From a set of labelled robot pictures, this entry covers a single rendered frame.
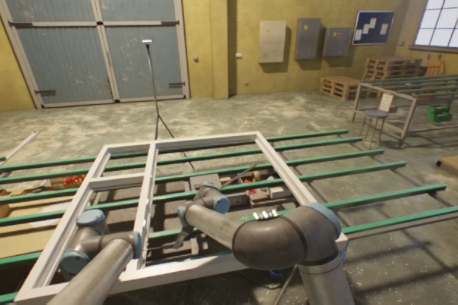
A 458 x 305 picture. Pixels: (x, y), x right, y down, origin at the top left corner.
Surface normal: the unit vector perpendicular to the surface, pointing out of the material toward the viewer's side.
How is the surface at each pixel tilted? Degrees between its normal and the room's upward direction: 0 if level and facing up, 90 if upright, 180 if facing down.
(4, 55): 90
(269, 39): 90
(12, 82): 90
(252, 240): 45
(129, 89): 90
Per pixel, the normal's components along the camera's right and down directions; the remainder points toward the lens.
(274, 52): 0.22, 0.45
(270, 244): -0.29, -0.29
